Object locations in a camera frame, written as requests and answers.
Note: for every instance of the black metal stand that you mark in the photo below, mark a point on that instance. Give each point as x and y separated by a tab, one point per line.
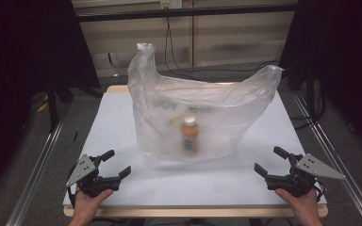
54	103

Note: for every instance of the aluminium rail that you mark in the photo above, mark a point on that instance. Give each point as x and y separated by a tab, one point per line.
34	175
336	157

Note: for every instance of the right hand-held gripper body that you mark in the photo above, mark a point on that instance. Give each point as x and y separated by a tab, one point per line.
301	177

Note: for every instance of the person's left hand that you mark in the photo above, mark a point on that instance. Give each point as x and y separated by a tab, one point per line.
88	207

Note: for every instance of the black curtain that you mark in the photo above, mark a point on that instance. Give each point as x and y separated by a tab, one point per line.
336	62
28	78

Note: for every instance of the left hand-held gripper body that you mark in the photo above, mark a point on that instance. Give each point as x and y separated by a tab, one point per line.
88	177

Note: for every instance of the translucent white plastic bag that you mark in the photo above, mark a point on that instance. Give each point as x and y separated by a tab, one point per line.
201	106

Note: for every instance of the white wall socket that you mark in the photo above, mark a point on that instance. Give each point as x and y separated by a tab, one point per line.
171	4

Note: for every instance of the person's right hand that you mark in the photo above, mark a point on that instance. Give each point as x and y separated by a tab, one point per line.
299	207

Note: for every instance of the orange drink bottle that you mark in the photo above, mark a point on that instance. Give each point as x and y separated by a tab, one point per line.
190	133

